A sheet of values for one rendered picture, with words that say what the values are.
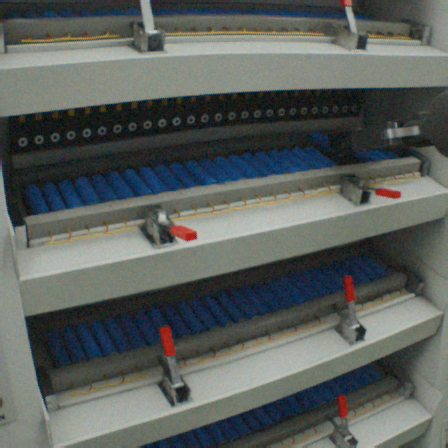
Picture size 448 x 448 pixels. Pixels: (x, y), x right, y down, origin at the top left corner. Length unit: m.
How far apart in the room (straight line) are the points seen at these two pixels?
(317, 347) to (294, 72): 0.36
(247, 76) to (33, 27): 0.23
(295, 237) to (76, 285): 0.26
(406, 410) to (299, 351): 0.30
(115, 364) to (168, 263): 0.16
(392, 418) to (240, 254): 0.46
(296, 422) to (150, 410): 0.30
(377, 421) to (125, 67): 0.68
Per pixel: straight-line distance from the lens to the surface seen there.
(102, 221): 0.60
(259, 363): 0.73
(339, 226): 0.70
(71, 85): 0.53
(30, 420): 0.60
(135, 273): 0.57
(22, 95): 0.52
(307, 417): 0.89
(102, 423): 0.64
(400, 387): 1.00
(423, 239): 0.90
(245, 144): 0.78
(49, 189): 0.65
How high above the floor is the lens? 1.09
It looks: 15 degrees down
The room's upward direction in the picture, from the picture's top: 3 degrees counter-clockwise
